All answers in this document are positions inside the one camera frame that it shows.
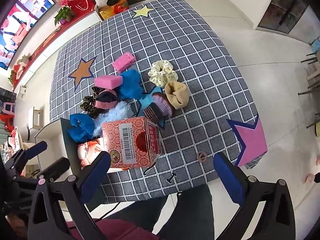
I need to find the red flower bag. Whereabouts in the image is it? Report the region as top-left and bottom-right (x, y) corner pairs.
(57, 0), (96, 18)

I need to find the blue crumpled cloth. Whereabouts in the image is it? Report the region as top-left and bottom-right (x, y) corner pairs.
(117, 69), (143, 100)
(69, 114), (96, 142)

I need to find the plain pink sponge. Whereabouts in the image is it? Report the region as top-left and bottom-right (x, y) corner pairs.
(94, 75), (123, 90)

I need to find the purple bristle brush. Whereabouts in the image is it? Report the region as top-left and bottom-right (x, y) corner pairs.
(143, 92), (175, 123)

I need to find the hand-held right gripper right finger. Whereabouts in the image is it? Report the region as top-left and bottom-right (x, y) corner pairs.
(213, 152), (297, 240)

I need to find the person's maroon top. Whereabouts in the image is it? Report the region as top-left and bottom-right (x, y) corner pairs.
(67, 217), (165, 240)

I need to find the floral printed pouch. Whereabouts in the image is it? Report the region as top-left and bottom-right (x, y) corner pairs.
(77, 137), (105, 168)

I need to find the green potted plant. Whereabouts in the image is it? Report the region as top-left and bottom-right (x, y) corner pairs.
(54, 6), (73, 26)

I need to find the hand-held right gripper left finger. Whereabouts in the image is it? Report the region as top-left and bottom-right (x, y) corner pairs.
(27, 151), (112, 240)

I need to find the person's dark trouser leg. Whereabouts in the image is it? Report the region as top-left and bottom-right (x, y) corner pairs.
(155, 184), (215, 240)

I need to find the black hook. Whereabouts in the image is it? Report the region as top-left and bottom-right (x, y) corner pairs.
(143, 161), (157, 176)

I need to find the black leg chair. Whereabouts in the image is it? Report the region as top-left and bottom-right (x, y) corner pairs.
(297, 55), (320, 96)

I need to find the glass door cabinet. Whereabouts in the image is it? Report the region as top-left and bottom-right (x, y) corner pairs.
(256, 0), (310, 34)

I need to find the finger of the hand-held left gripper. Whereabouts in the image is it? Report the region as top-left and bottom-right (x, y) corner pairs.
(4, 141), (48, 177)
(40, 158), (71, 178)

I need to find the blue stool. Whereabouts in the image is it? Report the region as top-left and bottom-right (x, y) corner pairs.
(306, 39), (320, 57)

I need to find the white storage bin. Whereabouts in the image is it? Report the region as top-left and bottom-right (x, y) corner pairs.
(34, 124), (75, 178)

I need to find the beige scrunchie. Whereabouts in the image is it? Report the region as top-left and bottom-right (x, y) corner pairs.
(164, 81), (190, 110)

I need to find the light blue fluffy scrunchie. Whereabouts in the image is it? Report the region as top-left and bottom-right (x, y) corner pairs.
(92, 102), (134, 137)

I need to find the pink sponge with holes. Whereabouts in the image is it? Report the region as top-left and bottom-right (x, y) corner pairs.
(111, 52), (137, 72)

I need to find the dark grey storage box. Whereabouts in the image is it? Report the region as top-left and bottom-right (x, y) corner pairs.
(59, 117), (107, 210)

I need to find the grey checked star blanket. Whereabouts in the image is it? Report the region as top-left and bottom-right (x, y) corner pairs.
(49, 0), (268, 203)

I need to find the white chair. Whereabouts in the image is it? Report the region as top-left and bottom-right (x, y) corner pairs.
(26, 107), (43, 140)

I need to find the black and pink scrunchie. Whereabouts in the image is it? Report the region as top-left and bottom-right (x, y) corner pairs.
(95, 90), (118, 110)

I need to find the cream polka dot scrunchie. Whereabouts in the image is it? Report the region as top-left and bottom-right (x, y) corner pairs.
(148, 60), (177, 85)

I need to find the yellow cardboard box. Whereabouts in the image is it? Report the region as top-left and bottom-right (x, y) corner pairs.
(99, 4), (130, 20)

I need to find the red patterned cardboard box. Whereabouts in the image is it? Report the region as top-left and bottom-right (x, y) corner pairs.
(101, 116), (164, 169)

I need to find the wall screen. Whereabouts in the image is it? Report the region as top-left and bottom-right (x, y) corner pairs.
(0, 0), (55, 70)

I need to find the red long cabinet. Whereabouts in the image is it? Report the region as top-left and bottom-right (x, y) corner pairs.
(11, 11), (100, 90)

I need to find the leopard print scrunchie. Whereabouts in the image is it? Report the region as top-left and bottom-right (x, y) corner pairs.
(80, 86), (103, 119)

